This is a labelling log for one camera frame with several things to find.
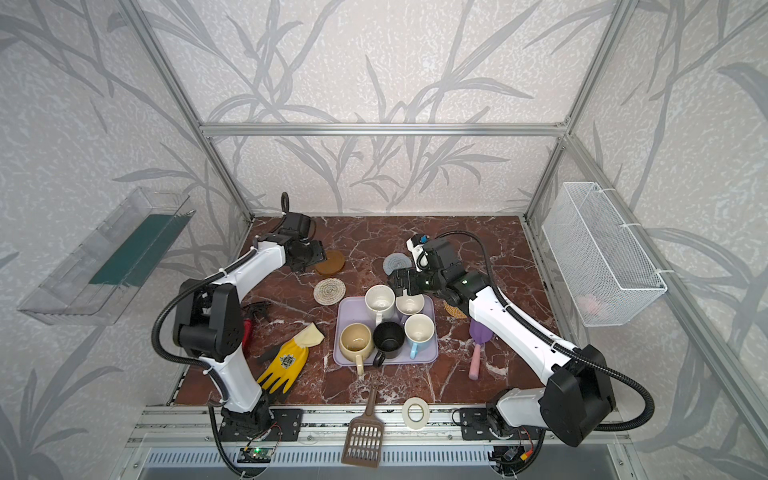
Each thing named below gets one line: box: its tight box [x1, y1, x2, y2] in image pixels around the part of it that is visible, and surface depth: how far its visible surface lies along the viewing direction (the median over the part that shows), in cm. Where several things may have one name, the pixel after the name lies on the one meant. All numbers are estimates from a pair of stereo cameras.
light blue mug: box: [404, 313, 435, 360], surface depth 84 cm
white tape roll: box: [402, 397, 430, 430], surface depth 77 cm
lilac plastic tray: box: [333, 295, 439, 366], surface depth 85 cm
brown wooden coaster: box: [315, 250, 345, 275], surface depth 107 cm
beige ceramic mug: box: [339, 322, 373, 376], surface depth 81 cm
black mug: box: [372, 321, 405, 368], surface depth 82 cm
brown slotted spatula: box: [341, 379, 385, 468], surface depth 73 cm
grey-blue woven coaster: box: [383, 252, 412, 277], surface depth 108 cm
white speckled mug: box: [364, 284, 396, 327], surface depth 90 cm
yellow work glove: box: [257, 322, 325, 394], surface depth 84 cm
